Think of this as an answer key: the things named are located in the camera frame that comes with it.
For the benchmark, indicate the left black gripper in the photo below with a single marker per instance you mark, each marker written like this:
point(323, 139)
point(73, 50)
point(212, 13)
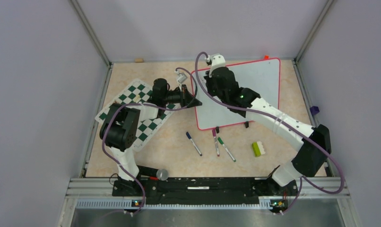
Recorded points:
point(186, 100)

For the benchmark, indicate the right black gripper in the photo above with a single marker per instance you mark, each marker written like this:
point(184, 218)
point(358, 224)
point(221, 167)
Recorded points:
point(209, 80)

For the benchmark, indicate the pink-framed whiteboard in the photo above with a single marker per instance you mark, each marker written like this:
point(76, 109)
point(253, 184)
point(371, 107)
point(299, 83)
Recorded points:
point(261, 76)

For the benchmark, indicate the black microphone silver head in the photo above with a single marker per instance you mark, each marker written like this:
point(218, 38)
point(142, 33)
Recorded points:
point(160, 174)

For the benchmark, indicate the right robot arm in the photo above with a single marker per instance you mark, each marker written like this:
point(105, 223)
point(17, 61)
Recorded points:
point(311, 143)

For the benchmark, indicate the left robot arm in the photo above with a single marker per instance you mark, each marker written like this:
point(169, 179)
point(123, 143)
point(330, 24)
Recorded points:
point(118, 132)

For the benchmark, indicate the blue-capped marker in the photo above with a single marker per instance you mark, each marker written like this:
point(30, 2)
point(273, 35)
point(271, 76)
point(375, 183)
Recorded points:
point(193, 143)

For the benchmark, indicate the purple-capped marker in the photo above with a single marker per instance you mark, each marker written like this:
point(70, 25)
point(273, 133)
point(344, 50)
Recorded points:
point(216, 142)

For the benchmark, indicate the green-capped marker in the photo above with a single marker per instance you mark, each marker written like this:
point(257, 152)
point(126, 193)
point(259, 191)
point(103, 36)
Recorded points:
point(226, 149)

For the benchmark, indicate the green white toy block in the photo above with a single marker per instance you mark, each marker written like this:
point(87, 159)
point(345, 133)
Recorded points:
point(258, 149)

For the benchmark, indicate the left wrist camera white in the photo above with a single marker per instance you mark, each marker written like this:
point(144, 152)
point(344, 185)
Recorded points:
point(181, 78)

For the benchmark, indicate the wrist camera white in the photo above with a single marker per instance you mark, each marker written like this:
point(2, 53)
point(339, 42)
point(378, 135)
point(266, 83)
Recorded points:
point(215, 61)
point(181, 78)

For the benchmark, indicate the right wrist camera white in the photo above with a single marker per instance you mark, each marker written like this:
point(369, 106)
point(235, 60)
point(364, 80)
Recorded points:
point(215, 61)

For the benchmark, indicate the wooden block at wall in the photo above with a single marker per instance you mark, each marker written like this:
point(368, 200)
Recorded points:
point(139, 60)

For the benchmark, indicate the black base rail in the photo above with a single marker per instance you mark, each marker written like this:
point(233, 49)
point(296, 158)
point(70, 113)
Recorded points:
point(203, 190)

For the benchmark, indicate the purple clip on frame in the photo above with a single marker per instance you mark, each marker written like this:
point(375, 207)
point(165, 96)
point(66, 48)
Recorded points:
point(314, 110)

